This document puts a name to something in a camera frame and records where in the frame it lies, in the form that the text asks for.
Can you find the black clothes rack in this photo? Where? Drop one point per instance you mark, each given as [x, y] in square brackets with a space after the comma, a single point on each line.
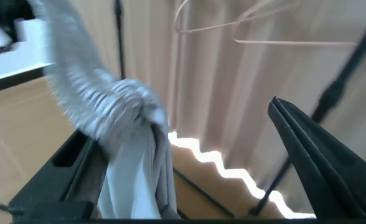
[329, 93]

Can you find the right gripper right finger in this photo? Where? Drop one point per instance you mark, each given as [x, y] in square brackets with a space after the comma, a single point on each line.
[332, 168]

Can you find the pale grey shorts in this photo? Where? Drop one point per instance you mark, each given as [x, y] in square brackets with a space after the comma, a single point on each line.
[92, 99]

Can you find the beige curtain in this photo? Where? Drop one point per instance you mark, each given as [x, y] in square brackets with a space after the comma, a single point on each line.
[217, 77]

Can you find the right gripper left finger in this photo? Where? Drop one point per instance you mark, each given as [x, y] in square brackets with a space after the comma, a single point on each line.
[55, 186]

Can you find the pink clothes hanger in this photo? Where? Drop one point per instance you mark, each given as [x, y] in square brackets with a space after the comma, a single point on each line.
[201, 29]
[295, 42]

